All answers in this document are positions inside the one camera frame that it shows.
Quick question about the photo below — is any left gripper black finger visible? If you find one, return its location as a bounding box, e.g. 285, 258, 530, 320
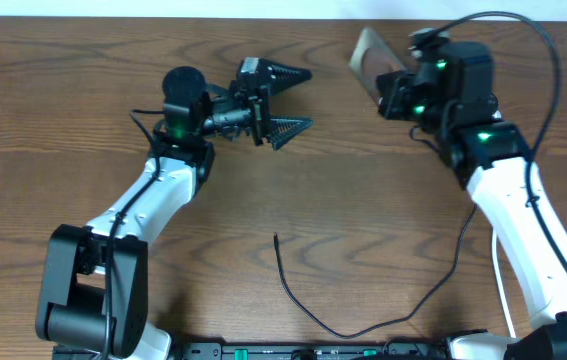
257, 59, 312, 96
266, 117, 313, 151

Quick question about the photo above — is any Samsung Galaxy smartphone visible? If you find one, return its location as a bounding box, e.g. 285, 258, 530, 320
348, 26, 406, 104

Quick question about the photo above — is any black charging cable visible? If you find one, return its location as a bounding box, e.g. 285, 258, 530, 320
272, 204, 478, 340

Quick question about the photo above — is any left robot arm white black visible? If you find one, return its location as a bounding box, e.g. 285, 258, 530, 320
35, 57, 313, 359

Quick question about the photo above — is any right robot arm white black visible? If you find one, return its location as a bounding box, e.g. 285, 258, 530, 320
351, 37, 567, 359

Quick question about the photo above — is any white power strip cord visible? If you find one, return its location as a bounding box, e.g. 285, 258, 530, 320
490, 228, 518, 339

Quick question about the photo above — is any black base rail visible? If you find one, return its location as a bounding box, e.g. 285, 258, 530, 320
52, 341, 464, 360

